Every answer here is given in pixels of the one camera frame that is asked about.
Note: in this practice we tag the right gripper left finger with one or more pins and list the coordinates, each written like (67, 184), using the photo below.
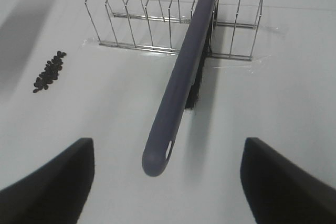
(54, 193)

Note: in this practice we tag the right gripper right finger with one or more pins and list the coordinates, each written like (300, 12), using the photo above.
(278, 191)

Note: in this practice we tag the pile of coffee beans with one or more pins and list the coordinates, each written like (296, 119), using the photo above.
(51, 71)

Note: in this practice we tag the metal wire dish rack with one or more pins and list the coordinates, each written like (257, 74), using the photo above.
(153, 11)

